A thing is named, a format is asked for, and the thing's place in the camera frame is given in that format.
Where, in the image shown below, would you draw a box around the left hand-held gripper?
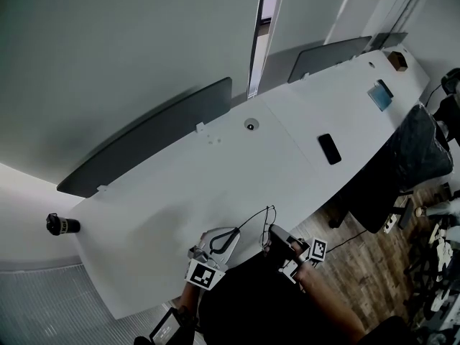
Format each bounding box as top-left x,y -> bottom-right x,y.
184,226 -> 242,292

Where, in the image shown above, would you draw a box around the brown cardboard box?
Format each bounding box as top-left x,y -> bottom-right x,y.
387,50 -> 409,72

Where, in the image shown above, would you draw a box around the black cable on floor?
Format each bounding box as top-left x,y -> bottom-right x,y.
323,228 -> 369,255

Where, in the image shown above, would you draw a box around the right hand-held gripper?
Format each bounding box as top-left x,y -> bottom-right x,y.
262,224 -> 328,285

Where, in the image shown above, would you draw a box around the glass door strip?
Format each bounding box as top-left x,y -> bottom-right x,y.
247,0 -> 289,99

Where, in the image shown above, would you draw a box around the black office chair with headrest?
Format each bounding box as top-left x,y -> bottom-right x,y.
431,68 -> 460,144

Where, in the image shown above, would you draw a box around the white power strip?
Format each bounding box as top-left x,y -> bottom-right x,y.
382,215 -> 399,234

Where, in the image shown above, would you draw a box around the blue notebook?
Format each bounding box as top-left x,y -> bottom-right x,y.
367,78 -> 395,112

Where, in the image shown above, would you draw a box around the black mesh office chair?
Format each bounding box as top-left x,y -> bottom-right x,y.
328,103 -> 454,234

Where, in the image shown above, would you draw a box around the person's right forearm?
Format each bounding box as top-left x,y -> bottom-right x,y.
296,262 -> 368,345

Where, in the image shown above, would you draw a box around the black wrist-worn screen device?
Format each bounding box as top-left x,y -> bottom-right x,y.
147,306 -> 199,345

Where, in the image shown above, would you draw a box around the person's left forearm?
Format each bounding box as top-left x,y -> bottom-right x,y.
173,281 -> 203,318

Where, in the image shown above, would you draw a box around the person's right hand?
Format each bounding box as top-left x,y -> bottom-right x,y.
291,240 -> 311,264

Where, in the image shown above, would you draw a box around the person's black clothing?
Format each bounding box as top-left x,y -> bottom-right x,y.
133,251 -> 418,345

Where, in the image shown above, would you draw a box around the black drink bottle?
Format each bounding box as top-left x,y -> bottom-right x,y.
45,213 -> 81,236

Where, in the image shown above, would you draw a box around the black smartphone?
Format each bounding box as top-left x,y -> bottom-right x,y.
318,133 -> 342,166

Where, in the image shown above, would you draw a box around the long dark grey desk divider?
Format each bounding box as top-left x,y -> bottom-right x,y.
56,76 -> 234,198

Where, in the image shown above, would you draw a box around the thin wire-frame glasses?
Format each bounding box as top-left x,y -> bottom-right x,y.
237,205 -> 277,257

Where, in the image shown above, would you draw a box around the medium dark grey desk divider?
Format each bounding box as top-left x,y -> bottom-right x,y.
287,35 -> 373,84

